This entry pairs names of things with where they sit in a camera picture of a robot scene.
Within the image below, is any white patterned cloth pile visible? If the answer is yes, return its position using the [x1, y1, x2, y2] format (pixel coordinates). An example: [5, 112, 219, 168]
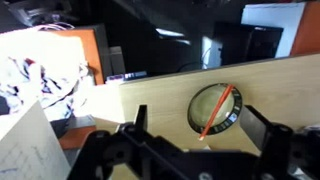
[0, 29, 93, 121]

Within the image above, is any orange pencil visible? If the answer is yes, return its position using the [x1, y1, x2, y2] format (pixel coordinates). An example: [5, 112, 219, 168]
[199, 85, 234, 141]

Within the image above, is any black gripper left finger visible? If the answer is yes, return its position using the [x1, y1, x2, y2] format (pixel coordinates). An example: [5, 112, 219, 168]
[134, 105, 148, 133]

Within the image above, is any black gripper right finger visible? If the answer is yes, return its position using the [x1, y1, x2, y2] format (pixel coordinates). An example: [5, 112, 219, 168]
[240, 105, 273, 150]

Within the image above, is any black computer monitor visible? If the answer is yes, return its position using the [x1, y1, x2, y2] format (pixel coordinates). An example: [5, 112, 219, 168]
[213, 22, 283, 65]

